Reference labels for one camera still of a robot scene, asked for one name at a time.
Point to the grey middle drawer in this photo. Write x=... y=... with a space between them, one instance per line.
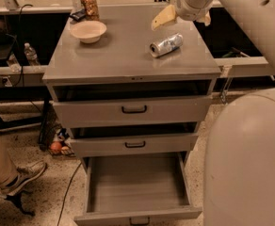
x=107 y=146

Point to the clear plastic water bottle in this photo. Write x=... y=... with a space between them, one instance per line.
x=31 y=55

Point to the grey top drawer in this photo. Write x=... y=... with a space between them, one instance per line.
x=132 y=111

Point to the black chair base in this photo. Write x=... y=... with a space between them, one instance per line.
x=16 y=200

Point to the black small device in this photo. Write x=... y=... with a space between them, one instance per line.
x=78 y=15

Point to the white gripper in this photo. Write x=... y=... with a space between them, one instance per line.
x=188 y=8

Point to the orange fruit on floor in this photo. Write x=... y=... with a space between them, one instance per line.
x=56 y=146

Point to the grey open bottom drawer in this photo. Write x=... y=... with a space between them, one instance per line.
x=136 y=190

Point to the white bowl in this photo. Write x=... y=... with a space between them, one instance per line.
x=88 y=31

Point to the silver blue redbull can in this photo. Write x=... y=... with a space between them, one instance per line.
x=166 y=45

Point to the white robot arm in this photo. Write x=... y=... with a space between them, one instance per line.
x=239 y=164

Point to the glass jar of snacks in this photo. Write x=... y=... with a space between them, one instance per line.
x=91 y=9

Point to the grey sneaker shoe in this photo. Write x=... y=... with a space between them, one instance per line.
x=24 y=176

